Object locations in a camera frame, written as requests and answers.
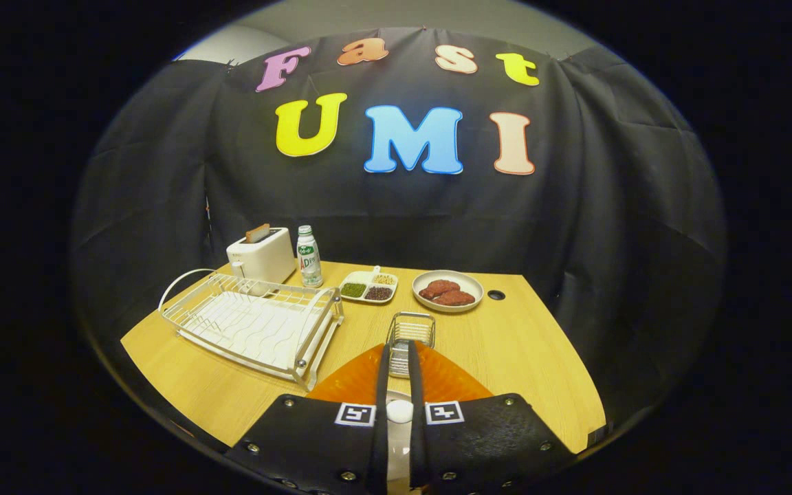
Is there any white toaster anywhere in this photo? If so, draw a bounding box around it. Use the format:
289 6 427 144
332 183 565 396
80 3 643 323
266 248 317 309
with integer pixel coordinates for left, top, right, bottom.
226 227 298 285

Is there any small white drink bottle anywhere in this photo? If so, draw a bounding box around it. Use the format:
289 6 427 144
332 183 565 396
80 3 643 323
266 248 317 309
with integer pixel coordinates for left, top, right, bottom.
296 225 324 288

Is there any red meat piece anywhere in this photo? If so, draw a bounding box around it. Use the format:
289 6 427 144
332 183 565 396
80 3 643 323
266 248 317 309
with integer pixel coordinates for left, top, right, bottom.
419 279 461 300
432 289 476 307

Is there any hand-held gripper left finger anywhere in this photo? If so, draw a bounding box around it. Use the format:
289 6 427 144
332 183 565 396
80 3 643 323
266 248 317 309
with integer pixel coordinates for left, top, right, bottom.
224 344 391 495

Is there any white plate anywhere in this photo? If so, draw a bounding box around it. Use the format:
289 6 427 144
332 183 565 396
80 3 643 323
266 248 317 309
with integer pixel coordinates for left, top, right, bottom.
387 390 412 492

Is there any round beige dish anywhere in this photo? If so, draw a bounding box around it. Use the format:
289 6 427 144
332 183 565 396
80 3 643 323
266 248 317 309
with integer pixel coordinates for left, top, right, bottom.
412 269 485 314

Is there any white wire dish rack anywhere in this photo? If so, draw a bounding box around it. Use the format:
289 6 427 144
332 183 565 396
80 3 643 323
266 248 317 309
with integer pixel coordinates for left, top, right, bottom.
158 268 345 391

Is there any white divided tray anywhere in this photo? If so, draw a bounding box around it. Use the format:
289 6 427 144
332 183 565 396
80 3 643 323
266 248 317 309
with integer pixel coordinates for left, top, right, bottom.
339 265 399 305

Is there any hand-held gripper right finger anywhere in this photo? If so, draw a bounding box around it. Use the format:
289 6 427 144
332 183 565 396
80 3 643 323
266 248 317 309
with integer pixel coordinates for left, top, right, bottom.
408 342 575 495

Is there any small metal wire basket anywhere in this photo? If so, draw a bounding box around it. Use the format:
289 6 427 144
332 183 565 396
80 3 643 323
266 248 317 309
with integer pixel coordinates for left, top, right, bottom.
386 311 437 379

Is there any black backdrop cloth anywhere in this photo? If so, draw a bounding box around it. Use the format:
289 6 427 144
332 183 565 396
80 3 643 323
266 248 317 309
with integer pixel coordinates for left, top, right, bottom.
69 27 727 427

